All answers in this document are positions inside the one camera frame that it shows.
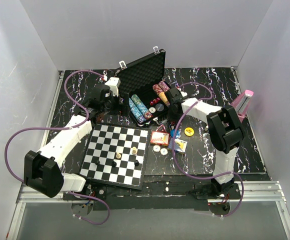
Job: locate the black chess piece right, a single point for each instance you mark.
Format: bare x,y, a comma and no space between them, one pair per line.
136,163

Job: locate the purple red chip column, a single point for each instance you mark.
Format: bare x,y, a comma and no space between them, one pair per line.
162,84

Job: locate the grey dealer button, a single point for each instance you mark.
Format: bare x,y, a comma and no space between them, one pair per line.
159,107

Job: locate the pink metronome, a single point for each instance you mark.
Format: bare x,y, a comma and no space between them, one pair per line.
242,103

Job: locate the white loose poker chip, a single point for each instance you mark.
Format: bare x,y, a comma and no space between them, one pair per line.
156,148
164,151

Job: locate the triangular all-in marker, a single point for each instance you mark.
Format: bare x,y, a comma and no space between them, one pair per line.
161,128

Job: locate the black poker set case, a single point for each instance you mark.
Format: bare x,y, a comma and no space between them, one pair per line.
138,78

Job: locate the blue small blind button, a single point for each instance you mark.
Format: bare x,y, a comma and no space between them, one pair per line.
175,133

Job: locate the green blue chip column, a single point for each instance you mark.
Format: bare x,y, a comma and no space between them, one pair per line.
141,107

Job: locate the aluminium rail frame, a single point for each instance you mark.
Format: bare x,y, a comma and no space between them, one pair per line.
249,191

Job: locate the red playing card deck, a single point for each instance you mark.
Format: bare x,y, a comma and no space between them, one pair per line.
160,138

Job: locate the black chess piece middle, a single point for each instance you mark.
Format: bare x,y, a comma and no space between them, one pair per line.
114,164

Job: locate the white single chip in case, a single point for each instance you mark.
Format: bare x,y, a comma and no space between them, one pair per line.
152,109

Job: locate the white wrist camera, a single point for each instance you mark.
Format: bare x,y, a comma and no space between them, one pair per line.
184,94
114,83

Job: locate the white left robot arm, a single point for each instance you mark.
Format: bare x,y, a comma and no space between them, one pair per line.
42,168

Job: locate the light blue chip column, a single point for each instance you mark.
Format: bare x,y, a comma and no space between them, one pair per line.
136,112

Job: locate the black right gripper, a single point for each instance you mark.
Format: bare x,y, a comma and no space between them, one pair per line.
171,117

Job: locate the yellow big blind button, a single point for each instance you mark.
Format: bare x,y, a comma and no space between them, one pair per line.
188,131

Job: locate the black white chess board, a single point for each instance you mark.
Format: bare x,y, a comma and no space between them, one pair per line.
105,142

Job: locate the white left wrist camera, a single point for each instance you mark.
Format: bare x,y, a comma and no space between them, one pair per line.
114,83

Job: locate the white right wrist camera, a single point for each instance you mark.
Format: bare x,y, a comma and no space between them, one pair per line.
184,94

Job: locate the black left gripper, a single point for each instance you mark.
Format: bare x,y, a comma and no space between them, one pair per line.
121,110

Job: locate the white chess pawn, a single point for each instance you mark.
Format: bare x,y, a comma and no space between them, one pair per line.
118,155

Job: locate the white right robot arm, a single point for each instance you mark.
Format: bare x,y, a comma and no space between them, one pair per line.
225,131

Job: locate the red yellow chip column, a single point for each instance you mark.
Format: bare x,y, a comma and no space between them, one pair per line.
161,94

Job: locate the blue playing card deck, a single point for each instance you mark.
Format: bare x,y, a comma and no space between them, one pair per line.
179,145

